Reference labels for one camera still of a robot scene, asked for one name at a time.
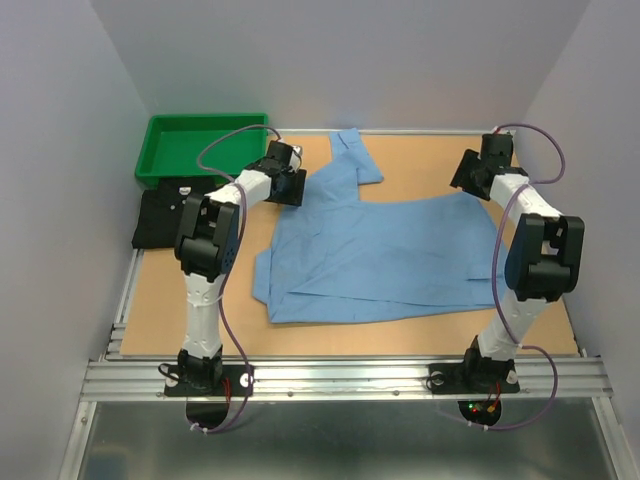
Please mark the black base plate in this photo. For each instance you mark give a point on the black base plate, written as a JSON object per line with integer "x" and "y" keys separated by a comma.
{"x": 229, "y": 381}
{"x": 461, "y": 379}

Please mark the light blue long sleeve shirt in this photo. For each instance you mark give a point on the light blue long sleeve shirt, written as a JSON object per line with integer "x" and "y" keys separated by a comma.
{"x": 339, "y": 259}

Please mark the folded black shirt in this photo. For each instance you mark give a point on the folded black shirt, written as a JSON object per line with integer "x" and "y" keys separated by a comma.
{"x": 161, "y": 210}

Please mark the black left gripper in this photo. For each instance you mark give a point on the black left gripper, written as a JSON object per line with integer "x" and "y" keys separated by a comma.
{"x": 294, "y": 196}

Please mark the green plastic tray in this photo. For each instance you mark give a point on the green plastic tray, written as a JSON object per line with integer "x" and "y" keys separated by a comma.
{"x": 172, "y": 144}

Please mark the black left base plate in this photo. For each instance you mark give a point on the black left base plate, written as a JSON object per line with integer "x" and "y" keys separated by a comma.
{"x": 229, "y": 381}

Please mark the aluminium mounting rail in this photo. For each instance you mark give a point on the aluminium mounting rail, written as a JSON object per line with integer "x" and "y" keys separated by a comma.
{"x": 326, "y": 380}

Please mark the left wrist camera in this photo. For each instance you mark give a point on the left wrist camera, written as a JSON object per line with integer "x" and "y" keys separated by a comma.
{"x": 297, "y": 150}

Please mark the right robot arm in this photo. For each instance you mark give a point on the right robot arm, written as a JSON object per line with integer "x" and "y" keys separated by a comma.
{"x": 536, "y": 258}

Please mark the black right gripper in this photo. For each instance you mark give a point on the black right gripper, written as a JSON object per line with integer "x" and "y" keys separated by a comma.
{"x": 461, "y": 178}

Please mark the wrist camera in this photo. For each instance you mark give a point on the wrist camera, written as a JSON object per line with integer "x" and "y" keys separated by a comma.
{"x": 503, "y": 131}
{"x": 297, "y": 150}

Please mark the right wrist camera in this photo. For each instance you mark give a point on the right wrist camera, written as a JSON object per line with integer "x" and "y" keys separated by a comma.
{"x": 503, "y": 131}

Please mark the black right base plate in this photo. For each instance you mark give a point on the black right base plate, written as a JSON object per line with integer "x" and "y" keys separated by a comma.
{"x": 461, "y": 379}

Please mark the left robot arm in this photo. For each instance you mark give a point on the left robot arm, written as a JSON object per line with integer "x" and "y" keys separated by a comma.
{"x": 208, "y": 241}

